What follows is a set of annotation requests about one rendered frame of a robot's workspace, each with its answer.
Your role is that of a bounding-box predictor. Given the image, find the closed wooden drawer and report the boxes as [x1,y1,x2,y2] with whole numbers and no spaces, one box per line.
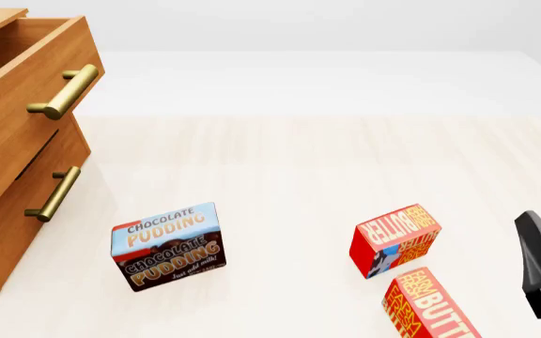
[0,113,93,301]

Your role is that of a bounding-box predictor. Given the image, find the open wooden drawer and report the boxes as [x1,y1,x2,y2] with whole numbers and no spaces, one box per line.
[0,14,107,202]

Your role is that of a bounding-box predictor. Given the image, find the red butter box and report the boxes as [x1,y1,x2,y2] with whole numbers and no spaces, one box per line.
[380,266,485,338]
[348,203,443,281]

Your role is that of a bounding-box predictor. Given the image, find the chocolate pudding box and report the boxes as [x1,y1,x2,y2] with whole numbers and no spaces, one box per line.
[110,201,228,293]

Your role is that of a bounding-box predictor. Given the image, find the brass handle of closed drawer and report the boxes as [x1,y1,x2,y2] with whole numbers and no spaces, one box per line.
[23,165,83,223]

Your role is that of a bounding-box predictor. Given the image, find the brass handle of open drawer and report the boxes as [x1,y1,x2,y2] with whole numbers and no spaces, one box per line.
[25,63,100,121]

